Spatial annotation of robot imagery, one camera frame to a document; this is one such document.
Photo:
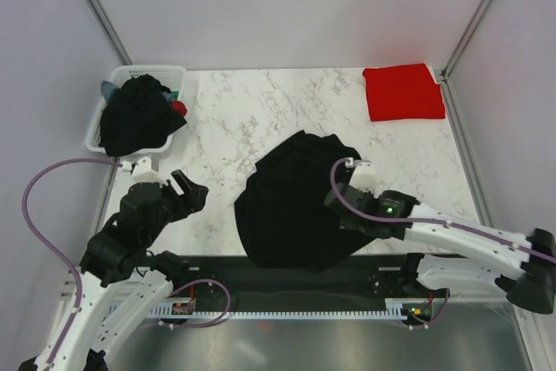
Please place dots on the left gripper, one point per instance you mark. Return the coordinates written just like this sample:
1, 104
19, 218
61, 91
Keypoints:
187, 202

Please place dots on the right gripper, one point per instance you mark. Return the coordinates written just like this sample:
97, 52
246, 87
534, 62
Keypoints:
347, 224

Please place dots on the black t-shirt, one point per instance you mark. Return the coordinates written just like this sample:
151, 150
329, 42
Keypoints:
281, 216

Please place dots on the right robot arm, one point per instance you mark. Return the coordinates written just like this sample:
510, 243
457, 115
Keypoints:
521, 266

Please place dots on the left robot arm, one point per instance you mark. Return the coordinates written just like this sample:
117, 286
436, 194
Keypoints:
118, 282

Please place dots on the red garment in basket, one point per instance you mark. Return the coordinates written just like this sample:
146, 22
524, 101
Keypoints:
179, 107

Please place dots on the dark clothes pile in basket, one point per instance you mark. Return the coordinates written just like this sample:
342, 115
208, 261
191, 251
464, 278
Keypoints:
138, 116

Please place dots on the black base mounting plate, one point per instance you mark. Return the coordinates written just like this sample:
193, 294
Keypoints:
360, 282

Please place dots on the teal garment in basket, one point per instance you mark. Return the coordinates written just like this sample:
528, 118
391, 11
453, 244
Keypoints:
108, 89

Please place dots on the folded red t-shirt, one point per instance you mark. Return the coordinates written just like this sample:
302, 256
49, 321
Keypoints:
403, 92

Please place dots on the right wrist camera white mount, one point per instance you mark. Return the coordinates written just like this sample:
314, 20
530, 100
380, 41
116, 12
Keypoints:
362, 175

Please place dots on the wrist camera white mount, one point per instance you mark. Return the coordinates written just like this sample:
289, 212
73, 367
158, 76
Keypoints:
362, 175
144, 169

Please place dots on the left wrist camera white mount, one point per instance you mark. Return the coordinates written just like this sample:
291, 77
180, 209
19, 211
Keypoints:
144, 169

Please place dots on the white slotted cable duct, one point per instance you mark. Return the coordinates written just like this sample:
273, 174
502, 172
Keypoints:
393, 311

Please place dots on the right aluminium frame post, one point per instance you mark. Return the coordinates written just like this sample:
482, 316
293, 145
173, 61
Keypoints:
473, 25

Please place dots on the aluminium frame post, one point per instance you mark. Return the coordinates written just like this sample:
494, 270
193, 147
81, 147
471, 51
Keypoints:
473, 25
109, 30

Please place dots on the left aluminium frame post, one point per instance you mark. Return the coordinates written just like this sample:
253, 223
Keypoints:
109, 30

